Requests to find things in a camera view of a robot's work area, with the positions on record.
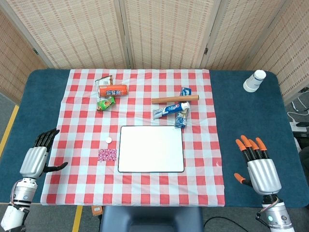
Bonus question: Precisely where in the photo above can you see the pink patterned square packet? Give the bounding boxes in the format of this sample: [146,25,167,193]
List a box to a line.
[98,148,118,162]

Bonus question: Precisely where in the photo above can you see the white paper cup stack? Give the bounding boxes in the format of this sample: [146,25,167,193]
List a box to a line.
[242,70,267,93]

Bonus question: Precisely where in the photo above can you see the dark blue table cover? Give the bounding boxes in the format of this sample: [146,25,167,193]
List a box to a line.
[0,69,309,208]

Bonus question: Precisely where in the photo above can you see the red white checkered tablecloth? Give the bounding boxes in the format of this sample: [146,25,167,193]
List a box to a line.
[40,69,226,207]

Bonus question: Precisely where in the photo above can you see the orange soda can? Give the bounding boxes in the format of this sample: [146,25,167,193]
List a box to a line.
[98,84,128,98]

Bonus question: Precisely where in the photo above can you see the green snack packet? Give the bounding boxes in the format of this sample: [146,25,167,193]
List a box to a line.
[96,96,116,112]

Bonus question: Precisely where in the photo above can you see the silver brown snack packet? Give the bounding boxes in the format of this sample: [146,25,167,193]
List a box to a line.
[94,75,114,87]

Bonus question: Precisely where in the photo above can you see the woven folding screen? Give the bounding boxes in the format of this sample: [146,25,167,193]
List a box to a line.
[0,0,309,104]

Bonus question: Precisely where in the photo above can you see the silver black-fingered left robot hand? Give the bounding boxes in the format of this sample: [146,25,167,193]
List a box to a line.
[19,129,69,179]

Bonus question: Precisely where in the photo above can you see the blue white toothpaste tube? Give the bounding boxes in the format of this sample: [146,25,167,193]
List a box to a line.
[152,101,190,120]

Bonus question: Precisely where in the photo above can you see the black floor cable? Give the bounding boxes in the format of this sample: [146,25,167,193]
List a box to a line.
[202,216,259,232]

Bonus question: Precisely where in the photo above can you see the white cable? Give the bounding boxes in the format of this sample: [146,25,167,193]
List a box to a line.
[286,110,300,124]

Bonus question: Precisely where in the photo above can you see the white power strip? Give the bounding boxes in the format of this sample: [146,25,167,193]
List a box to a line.
[289,120,309,132]

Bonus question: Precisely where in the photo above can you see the dark blue seat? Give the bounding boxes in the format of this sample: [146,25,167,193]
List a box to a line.
[99,205,204,232]

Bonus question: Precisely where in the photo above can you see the wooden rolling pin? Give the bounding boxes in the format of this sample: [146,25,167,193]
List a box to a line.
[151,94,200,104]

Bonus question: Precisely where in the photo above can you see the silver orange-tipped right robot hand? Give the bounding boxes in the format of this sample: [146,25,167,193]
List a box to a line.
[233,135,282,196]

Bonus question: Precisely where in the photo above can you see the blue snack bag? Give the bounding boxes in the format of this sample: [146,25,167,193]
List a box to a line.
[174,110,188,129]

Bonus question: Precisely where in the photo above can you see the white rectangular tray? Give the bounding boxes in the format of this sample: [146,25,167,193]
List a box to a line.
[117,125,185,173]

